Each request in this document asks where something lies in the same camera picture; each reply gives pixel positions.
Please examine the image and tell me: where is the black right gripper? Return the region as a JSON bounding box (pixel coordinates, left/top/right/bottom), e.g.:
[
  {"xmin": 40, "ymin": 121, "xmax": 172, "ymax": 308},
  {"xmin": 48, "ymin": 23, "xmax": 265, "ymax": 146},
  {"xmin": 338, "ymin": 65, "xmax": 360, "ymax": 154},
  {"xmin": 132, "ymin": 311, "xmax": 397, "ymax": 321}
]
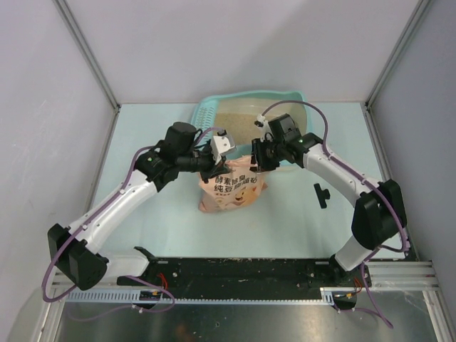
[{"xmin": 245, "ymin": 138, "xmax": 285, "ymax": 175}]

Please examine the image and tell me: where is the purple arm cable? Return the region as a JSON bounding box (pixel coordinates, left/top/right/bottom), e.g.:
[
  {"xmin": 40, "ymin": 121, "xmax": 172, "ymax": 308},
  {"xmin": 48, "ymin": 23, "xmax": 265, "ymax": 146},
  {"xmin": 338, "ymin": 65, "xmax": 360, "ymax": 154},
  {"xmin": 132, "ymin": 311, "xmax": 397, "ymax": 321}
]
[
  {"xmin": 254, "ymin": 100, "xmax": 410, "ymax": 252},
  {"xmin": 41, "ymin": 127, "xmax": 222, "ymax": 303}
]

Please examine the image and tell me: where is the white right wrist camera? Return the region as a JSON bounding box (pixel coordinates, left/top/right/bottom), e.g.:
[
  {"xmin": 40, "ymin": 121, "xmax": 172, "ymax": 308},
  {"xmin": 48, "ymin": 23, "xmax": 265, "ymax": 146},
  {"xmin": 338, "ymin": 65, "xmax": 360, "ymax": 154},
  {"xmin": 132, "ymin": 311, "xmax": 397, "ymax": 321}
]
[{"xmin": 254, "ymin": 114, "xmax": 271, "ymax": 140}]

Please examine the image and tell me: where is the right aluminium corner post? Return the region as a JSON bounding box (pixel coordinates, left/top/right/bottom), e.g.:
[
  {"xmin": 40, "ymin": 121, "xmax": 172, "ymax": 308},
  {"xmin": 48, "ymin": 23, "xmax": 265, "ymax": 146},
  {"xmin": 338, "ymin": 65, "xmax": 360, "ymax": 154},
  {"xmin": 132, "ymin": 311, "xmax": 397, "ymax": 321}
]
[{"xmin": 365, "ymin": 0, "xmax": 434, "ymax": 108}]

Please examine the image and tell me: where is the aluminium frame rail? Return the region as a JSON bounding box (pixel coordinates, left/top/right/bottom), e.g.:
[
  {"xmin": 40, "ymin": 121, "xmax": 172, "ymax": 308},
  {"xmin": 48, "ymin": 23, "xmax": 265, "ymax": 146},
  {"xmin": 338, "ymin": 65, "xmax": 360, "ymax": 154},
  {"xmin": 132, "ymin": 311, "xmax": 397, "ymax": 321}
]
[{"xmin": 44, "ymin": 255, "xmax": 435, "ymax": 291}]

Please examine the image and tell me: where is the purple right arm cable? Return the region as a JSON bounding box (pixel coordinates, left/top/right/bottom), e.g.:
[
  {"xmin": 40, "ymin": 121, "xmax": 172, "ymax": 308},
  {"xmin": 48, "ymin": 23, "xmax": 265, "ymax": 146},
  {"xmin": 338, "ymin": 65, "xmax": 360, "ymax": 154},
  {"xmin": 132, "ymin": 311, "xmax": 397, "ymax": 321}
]
[{"xmin": 254, "ymin": 100, "xmax": 410, "ymax": 252}]

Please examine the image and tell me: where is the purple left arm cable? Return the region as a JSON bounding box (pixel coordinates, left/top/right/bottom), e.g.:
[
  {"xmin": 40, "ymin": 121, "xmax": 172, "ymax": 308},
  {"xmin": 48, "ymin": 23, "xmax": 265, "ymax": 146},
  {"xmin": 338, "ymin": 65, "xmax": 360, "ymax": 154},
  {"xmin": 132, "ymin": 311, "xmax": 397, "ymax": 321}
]
[{"xmin": 41, "ymin": 127, "xmax": 222, "ymax": 303}]

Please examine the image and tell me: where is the aluminium corner post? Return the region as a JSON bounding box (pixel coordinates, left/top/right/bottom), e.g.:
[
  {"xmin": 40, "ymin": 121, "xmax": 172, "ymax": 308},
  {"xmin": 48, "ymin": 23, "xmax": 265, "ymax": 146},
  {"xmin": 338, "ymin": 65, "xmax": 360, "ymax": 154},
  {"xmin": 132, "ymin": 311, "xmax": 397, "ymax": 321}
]
[
  {"xmin": 51, "ymin": 0, "xmax": 120, "ymax": 112},
  {"xmin": 365, "ymin": 0, "xmax": 434, "ymax": 108}
]

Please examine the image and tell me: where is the beige cat litter in box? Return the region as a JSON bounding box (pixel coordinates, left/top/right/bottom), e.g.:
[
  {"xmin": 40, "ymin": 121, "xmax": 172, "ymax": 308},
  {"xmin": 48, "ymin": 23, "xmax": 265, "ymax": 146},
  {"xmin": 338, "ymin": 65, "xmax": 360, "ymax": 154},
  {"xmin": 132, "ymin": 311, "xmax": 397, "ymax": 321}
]
[{"xmin": 213, "ymin": 113, "xmax": 261, "ymax": 145}]

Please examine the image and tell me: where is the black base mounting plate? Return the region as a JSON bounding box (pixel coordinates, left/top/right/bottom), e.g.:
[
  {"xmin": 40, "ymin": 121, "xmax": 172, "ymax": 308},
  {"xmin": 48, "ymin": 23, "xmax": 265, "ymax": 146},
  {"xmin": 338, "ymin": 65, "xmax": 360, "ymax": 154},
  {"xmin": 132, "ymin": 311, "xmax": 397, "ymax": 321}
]
[{"xmin": 116, "ymin": 254, "xmax": 371, "ymax": 296}]

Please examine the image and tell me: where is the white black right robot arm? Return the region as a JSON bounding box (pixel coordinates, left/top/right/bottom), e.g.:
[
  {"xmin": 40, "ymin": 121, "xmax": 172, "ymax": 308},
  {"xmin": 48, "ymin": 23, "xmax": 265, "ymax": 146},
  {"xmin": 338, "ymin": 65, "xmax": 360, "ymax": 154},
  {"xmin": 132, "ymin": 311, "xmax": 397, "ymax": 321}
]
[{"xmin": 252, "ymin": 114, "xmax": 407, "ymax": 286}]

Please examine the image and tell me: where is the white slotted cable duct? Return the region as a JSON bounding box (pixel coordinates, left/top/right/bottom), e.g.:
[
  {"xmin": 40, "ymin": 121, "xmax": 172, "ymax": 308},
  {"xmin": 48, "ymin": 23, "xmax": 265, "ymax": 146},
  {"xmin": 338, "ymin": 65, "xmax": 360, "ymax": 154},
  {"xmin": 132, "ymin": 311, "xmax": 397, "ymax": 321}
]
[{"xmin": 66, "ymin": 289, "xmax": 333, "ymax": 305}]

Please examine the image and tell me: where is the black t-shaped plastic part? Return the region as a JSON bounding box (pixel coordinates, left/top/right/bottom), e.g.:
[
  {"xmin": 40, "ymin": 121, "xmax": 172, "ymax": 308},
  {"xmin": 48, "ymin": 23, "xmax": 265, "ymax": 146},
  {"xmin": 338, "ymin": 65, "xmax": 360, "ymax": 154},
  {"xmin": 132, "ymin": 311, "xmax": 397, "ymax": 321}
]
[{"xmin": 313, "ymin": 183, "xmax": 331, "ymax": 209}]

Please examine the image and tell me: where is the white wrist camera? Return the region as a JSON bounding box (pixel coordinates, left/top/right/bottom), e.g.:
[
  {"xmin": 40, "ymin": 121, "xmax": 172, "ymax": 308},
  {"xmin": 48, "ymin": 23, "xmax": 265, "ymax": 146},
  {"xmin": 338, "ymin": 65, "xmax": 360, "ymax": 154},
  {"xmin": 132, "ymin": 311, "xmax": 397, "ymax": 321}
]
[
  {"xmin": 254, "ymin": 114, "xmax": 271, "ymax": 140},
  {"xmin": 209, "ymin": 130, "xmax": 236, "ymax": 163}
]

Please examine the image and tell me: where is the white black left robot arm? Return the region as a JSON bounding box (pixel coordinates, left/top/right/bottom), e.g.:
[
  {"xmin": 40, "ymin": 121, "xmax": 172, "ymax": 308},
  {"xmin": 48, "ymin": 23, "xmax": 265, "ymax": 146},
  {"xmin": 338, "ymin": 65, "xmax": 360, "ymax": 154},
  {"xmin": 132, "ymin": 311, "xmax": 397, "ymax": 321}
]
[{"xmin": 47, "ymin": 122, "xmax": 235, "ymax": 291}]

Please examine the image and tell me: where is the teal and beige litter box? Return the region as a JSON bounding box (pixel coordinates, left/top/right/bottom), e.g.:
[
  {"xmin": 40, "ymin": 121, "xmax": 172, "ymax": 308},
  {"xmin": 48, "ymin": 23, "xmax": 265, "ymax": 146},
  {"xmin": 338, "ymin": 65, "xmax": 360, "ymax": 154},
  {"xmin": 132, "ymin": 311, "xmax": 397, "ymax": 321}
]
[{"xmin": 191, "ymin": 90, "xmax": 312, "ymax": 160}]

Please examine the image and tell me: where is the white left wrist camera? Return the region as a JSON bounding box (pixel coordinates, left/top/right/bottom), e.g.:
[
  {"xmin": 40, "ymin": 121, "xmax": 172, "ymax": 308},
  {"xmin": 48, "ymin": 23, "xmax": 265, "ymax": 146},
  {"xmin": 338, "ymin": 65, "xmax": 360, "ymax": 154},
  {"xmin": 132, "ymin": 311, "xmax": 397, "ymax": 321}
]
[{"xmin": 209, "ymin": 130, "xmax": 236, "ymax": 163}]

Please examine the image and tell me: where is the left aluminium corner post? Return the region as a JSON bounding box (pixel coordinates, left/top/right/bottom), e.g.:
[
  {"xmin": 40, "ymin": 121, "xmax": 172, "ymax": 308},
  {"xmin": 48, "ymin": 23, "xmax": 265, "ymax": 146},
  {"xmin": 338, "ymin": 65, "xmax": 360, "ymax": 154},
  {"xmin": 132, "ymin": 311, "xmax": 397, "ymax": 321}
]
[{"xmin": 51, "ymin": 0, "xmax": 120, "ymax": 112}]

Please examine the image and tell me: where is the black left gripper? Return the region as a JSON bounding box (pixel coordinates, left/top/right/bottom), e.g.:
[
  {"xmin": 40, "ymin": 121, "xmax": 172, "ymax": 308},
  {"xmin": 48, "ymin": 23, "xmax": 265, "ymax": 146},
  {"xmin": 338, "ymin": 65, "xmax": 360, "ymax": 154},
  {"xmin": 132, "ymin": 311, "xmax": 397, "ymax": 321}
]
[{"xmin": 177, "ymin": 142, "xmax": 231, "ymax": 184}]

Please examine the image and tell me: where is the pink cat litter bag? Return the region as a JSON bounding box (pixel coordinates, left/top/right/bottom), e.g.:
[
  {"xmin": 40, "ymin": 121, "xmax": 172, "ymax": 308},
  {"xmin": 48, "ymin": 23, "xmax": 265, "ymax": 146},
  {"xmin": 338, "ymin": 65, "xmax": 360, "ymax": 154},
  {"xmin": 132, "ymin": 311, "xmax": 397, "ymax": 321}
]
[{"xmin": 199, "ymin": 155, "xmax": 268, "ymax": 213}]

